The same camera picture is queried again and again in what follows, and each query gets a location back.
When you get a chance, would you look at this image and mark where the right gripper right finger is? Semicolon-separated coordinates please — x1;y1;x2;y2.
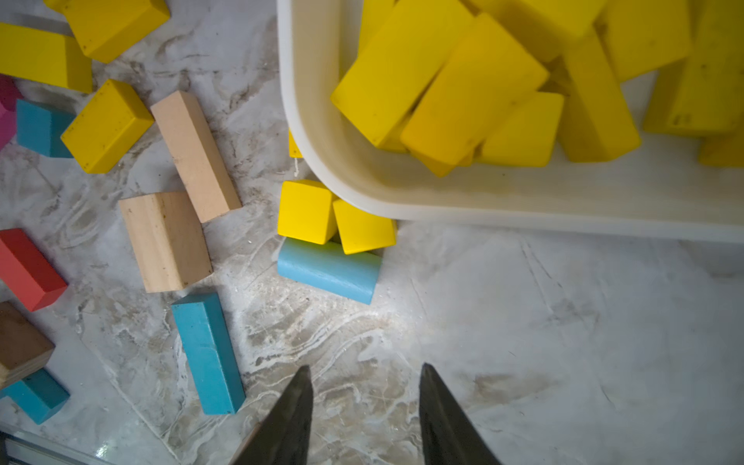
420;363;502;465

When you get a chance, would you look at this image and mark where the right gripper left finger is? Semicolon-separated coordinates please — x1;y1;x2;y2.
231;365;313;464

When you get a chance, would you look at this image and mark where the white plastic bin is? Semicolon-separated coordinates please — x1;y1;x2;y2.
277;1;743;243

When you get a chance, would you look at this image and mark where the long yellow block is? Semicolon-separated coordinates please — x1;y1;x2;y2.
288;131;303;159

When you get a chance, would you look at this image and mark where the teal slanted block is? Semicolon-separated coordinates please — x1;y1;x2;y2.
172;293;245;416

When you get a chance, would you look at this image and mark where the light blue cylinder block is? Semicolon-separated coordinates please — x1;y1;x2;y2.
277;238;382;304

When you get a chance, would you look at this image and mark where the small yellow cube right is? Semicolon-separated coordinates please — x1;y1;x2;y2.
333;200;397;255

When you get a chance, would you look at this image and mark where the small yellow cube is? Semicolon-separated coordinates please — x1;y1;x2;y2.
277;179;338;245
333;200;397;255

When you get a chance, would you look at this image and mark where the small yellow cube left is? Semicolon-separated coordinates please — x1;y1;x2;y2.
277;179;338;245

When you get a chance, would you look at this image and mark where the natural wood block centre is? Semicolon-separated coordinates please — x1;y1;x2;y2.
118;191;213;294

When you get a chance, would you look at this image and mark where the teal long block front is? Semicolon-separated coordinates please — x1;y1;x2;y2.
1;368;70;425

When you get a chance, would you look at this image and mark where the natural wood block slanted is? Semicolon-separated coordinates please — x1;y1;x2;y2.
151;90;242;223

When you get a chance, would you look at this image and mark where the natural wood block front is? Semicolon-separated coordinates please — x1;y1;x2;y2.
0;301;55;389

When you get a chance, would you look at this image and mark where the red block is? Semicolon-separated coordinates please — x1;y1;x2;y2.
1;229;68;312

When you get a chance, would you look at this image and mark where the yellow block centre slanted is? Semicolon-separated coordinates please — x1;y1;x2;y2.
61;79;154;174

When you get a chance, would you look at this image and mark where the small teal cube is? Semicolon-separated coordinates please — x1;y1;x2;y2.
15;99;76;159

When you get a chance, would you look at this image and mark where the magenta block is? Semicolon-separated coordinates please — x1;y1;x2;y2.
0;75;23;149

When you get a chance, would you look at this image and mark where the yellow flat block left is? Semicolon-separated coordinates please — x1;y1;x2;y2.
1;23;93;93

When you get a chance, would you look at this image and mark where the yellow block under large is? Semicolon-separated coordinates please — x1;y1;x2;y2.
62;0;171;63

